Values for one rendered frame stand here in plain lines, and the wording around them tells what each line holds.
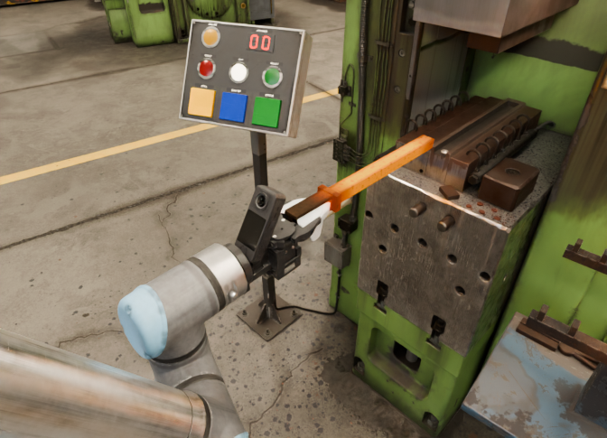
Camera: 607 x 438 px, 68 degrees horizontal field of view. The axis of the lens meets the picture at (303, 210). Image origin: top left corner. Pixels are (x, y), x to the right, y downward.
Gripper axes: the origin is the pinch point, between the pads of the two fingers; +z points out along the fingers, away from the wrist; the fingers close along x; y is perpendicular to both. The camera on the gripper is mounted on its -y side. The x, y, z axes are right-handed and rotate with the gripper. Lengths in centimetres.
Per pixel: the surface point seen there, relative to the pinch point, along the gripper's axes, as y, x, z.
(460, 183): 13.3, 6.7, 41.5
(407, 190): 16.9, -3.3, 35.4
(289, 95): 2, -40, 31
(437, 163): 10.4, 0.0, 41.6
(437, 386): 79, 18, 35
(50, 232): 107, -183, -13
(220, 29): -11, -64, 28
